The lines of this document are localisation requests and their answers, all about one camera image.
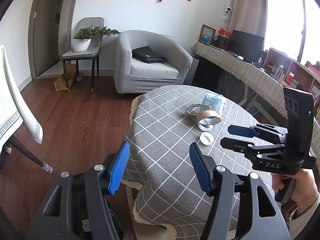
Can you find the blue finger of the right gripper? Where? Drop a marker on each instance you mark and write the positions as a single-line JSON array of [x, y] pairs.
[[242, 131]]

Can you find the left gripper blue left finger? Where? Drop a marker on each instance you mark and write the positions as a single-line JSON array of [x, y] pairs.
[[117, 167]]

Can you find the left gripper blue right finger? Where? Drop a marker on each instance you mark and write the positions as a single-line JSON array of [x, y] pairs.
[[203, 167]]

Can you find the white plastic lid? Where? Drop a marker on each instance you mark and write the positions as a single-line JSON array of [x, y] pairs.
[[206, 138]]

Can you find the brown tape roll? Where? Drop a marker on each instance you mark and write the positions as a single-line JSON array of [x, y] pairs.
[[208, 117]]

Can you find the light blue tissue pack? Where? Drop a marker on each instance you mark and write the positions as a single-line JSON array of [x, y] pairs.
[[213, 102]]

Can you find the person's right hand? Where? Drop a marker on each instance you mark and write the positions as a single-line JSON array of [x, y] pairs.
[[305, 192]]

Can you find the beige lace desk cloth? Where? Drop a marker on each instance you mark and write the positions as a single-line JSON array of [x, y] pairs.
[[245, 75]]

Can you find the grey checked tablecloth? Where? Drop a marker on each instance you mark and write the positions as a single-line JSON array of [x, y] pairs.
[[199, 189]]

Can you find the wooden bookshelf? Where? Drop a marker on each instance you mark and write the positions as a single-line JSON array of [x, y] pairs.
[[283, 71]]

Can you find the black monitor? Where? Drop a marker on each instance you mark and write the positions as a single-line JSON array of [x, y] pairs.
[[246, 45]]

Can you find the small blue globe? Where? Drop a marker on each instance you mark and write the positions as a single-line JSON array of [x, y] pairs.
[[205, 38]]

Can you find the cardboard box on floor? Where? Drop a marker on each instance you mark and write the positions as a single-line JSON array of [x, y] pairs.
[[60, 84]]

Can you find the dark table leg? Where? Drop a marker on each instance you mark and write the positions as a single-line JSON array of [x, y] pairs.
[[21, 148]]

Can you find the grey armchair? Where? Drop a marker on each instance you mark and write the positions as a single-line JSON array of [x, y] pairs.
[[134, 76]]

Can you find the black bag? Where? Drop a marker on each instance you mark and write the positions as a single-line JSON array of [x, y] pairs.
[[146, 55]]

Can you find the grey dining chair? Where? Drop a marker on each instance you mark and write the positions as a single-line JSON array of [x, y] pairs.
[[92, 52]]

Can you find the potted green plant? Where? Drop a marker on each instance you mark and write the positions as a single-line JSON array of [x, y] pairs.
[[83, 37]]

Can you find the grey door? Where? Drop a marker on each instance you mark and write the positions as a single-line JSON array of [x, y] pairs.
[[48, 33]]

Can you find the wooden picture frame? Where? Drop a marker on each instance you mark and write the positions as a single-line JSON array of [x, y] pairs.
[[207, 34]]

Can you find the white security camera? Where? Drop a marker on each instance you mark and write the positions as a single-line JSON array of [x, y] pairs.
[[227, 13]]

